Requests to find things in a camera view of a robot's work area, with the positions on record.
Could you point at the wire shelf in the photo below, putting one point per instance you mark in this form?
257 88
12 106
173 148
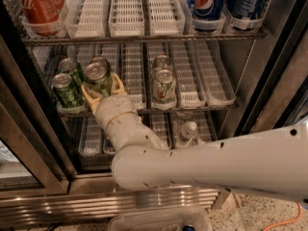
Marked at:
83 41
157 111

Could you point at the white tray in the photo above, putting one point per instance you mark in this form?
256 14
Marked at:
132 74
212 74
126 18
87 19
166 17
191 94

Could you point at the clear plastic bin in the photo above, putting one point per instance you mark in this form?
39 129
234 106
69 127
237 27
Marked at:
173 219

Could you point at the green can back left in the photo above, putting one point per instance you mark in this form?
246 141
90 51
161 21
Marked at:
73 68

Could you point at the green can front left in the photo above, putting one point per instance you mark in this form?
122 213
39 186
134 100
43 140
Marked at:
67 91

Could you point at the clear water bottle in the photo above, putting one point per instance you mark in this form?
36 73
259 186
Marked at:
188 133

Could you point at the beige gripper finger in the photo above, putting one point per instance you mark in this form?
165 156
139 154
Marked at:
117 86
92 97

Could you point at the stainless steel fridge cabinet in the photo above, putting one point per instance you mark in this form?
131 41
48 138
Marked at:
59 169

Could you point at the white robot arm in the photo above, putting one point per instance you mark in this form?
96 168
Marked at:
271 163

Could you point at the top wire shelf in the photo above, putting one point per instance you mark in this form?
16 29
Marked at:
83 41

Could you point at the red cola can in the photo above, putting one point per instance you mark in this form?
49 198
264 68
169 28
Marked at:
43 15

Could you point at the white green can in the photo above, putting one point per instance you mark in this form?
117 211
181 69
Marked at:
161 62
164 87

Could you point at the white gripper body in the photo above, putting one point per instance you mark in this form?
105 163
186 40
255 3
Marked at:
113 108

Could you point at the dark blue can right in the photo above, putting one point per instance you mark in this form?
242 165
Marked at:
246 9

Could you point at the white green can front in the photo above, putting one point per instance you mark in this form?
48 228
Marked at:
164 87

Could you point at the white green can back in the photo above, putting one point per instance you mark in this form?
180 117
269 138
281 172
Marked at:
161 62

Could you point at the blue pepsi can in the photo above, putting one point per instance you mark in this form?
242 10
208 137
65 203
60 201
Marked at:
206 9

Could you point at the middle wire shelf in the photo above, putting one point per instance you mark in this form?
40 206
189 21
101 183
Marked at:
157 111

